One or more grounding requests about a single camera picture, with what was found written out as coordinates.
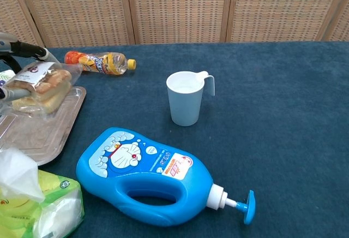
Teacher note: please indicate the green tissue pack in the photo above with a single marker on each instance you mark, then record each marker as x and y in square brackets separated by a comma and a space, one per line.
[35, 202]

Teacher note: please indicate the woven folding screen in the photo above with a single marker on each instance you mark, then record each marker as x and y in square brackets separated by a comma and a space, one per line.
[174, 8]

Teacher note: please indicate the packaged bread slices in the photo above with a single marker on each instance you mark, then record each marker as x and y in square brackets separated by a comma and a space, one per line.
[43, 88]

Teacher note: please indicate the white floral paper cup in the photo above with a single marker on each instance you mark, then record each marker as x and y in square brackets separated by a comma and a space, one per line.
[6, 75]

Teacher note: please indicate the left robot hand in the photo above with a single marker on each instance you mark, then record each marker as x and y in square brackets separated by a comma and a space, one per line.
[24, 49]

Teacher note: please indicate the silver metal tray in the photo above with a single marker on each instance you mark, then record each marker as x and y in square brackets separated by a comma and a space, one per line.
[41, 134]

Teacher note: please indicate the orange drink bottle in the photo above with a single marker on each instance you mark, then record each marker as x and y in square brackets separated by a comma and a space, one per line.
[103, 62]

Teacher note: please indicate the blue pump detergent bottle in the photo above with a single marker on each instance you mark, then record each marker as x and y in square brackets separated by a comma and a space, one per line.
[147, 175]

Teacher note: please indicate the dark teal table cloth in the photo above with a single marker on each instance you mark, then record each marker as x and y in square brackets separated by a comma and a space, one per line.
[259, 128]

